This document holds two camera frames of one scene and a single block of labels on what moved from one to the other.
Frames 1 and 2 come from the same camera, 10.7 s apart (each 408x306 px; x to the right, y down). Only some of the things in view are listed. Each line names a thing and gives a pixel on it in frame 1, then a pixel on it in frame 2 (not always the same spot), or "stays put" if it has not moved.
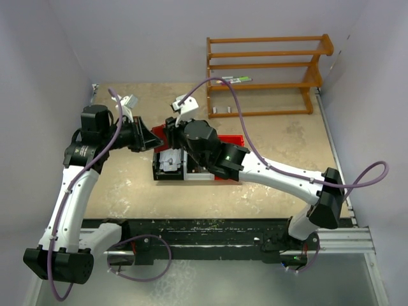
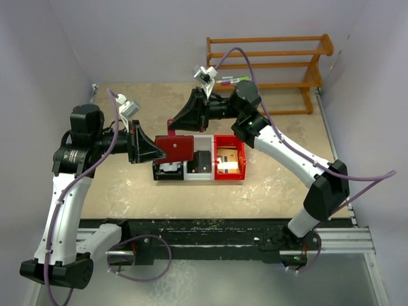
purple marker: x=227 y=83 stays put
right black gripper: x=173 y=131 → x=190 y=118
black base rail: x=154 y=241 stays put
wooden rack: x=313 y=80 stays put
